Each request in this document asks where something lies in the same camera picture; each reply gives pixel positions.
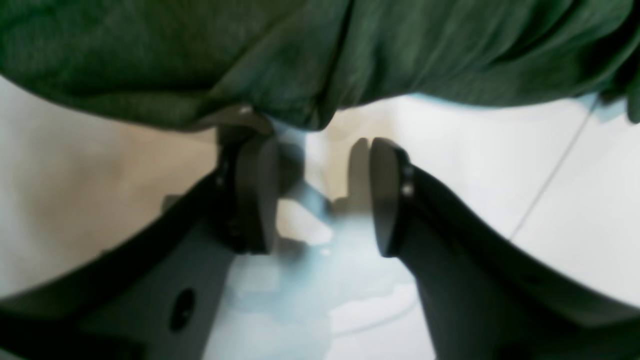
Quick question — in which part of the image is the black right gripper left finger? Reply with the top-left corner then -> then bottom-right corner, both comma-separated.
1,134 -> 279,360

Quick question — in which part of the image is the dark green t-shirt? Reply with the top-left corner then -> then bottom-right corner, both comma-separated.
0,0 -> 639,131

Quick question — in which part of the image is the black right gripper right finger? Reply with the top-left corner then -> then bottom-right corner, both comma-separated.
369,137 -> 640,360

